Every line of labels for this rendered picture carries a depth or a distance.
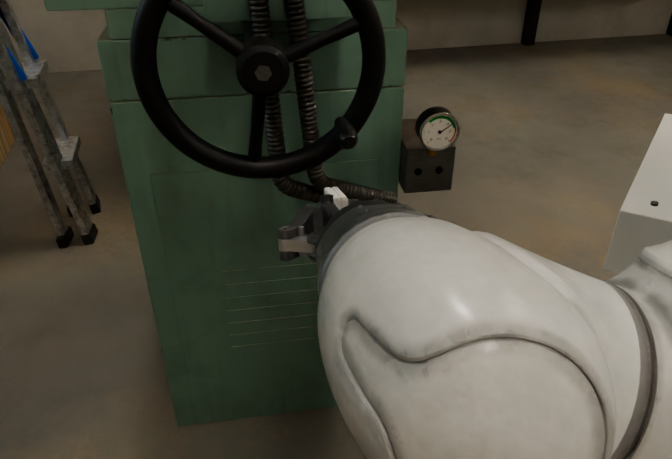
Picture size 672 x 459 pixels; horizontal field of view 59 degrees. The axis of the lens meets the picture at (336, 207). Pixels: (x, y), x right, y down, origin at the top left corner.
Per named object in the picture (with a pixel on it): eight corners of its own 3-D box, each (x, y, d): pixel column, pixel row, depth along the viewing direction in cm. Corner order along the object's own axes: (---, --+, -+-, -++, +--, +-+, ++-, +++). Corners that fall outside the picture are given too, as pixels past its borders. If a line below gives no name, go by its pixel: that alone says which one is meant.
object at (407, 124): (404, 194, 96) (407, 150, 92) (387, 160, 107) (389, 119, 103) (454, 190, 98) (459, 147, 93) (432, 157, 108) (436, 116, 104)
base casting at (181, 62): (105, 103, 85) (91, 39, 80) (150, 9, 134) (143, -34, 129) (407, 86, 91) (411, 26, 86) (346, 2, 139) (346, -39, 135)
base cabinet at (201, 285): (173, 429, 122) (102, 104, 85) (190, 262, 171) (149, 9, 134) (386, 402, 128) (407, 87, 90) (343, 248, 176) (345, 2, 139)
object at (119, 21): (109, 39, 81) (103, 9, 79) (131, 4, 98) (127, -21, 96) (395, 28, 86) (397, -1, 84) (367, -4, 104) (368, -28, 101)
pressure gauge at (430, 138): (417, 163, 91) (421, 114, 86) (410, 152, 94) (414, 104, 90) (456, 160, 91) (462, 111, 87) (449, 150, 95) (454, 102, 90)
